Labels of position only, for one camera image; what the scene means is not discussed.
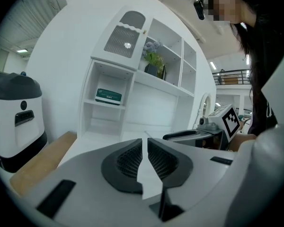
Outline white and black machine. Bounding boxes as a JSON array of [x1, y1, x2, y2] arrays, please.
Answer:
[[0, 69, 48, 174]]

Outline wooden board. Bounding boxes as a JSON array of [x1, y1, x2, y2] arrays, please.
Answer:
[[9, 131, 78, 198]]

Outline black head camera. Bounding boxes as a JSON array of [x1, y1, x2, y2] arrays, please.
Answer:
[[193, 0, 206, 21]]

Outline person's right forearm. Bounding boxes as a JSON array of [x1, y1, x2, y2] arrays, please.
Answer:
[[229, 133, 258, 152]]

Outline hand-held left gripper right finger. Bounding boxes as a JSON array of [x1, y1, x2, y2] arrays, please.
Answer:
[[142, 137, 240, 224]]

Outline person's head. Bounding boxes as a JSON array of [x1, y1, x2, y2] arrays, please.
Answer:
[[207, 0, 257, 26]]

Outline black balcony railing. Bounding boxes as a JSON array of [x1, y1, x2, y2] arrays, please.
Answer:
[[212, 69, 251, 86]]

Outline white arched frame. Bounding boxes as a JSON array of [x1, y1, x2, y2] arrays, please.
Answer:
[[197, 92, 218, 119]]

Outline white shelf cabinet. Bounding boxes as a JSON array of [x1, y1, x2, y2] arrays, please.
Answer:
[[77, 5, 197, 143]]

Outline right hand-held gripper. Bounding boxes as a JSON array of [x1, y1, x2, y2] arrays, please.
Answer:
[[162, 104, 241, 151]]

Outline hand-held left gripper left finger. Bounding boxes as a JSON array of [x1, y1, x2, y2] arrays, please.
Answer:
[[21, 138, 162, 227]]

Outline green white pack of tissues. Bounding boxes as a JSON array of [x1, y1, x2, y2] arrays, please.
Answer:
[[95, 88, 123, 106]]

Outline purple flowers in black pot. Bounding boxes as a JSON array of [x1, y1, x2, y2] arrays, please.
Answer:
[[141, 40, 167, 81]]

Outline person's black shirt torso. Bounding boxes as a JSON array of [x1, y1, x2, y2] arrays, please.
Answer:
[[247, 0, 284, 137]]

